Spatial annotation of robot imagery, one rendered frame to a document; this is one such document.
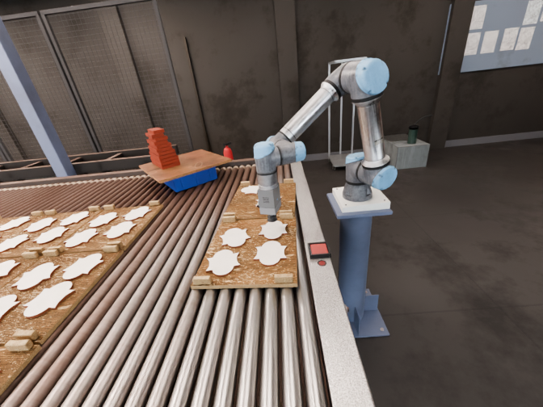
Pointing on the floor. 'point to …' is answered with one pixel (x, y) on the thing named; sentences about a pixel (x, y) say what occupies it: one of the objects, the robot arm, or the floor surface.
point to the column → (358, 270)
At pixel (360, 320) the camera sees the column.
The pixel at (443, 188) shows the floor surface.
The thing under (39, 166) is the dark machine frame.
